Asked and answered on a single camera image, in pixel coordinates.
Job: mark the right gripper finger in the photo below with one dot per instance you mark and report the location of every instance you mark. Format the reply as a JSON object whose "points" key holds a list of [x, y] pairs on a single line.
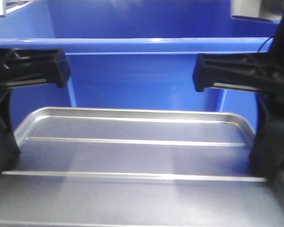
{"points": [[267, 154]]}

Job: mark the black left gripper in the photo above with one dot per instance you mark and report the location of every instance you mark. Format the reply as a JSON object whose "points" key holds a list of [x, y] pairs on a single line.
{"points": [[20, 68]]}

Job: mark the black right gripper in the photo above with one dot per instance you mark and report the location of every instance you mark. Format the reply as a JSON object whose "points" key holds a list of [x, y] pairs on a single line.
{"points": [[260, 72]]}

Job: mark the small silver ribbed tray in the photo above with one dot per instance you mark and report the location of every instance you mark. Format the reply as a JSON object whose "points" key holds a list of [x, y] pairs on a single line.
{"points": [[89, 167]]}

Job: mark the large blue target box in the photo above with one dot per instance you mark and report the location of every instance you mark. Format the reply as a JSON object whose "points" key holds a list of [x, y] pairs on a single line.
{"points": [[137, 54]]}

